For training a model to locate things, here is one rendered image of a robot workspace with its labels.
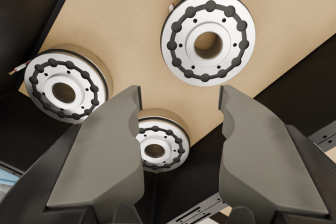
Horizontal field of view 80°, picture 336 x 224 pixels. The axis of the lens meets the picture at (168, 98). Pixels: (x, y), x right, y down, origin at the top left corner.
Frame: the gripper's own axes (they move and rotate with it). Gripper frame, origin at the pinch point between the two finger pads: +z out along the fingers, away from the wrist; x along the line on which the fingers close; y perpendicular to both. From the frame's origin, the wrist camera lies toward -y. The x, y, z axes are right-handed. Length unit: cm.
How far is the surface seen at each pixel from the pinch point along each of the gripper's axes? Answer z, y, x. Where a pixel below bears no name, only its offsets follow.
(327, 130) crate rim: 3.9, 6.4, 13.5
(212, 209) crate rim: 3.9, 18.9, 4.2
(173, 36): 10.9, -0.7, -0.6
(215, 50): 11.8, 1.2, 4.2
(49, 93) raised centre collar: 10.2, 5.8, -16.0
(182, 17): 10.9, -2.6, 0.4
